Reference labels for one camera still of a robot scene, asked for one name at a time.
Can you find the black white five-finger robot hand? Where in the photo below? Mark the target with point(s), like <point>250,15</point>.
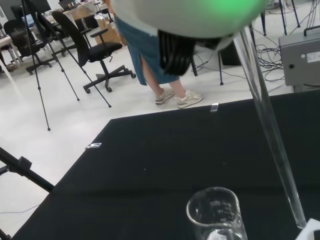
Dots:
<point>190,17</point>

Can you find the white test tube rack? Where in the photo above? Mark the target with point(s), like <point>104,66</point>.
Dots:
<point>311,231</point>

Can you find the black stand legs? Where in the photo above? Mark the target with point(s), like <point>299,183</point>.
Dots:
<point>220,67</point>

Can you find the person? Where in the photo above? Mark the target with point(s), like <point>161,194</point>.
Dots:
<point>145,55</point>

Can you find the brown cardboard box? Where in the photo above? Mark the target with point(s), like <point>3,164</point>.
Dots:
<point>110,32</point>

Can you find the dark thin-legged tripod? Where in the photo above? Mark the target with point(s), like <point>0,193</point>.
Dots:
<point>281,15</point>

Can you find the clear cloth clip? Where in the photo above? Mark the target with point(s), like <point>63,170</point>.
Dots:
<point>215,106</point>
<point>93,145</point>

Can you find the black office chair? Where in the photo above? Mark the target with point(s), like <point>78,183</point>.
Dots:
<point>22,42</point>
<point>85,47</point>

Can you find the grey metal box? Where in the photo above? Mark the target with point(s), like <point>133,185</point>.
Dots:
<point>300,62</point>

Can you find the black bench cloth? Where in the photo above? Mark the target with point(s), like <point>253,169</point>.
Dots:
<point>150,162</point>

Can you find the tall black tripod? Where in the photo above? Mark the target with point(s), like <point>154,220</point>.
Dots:
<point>40,82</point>

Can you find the white desk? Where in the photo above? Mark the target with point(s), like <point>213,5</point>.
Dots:
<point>7,45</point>

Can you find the clear glass beaker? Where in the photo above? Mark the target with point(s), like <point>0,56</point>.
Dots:
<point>212,220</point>

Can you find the thick black tripod leg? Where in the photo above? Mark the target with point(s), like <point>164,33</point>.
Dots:
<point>25,170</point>

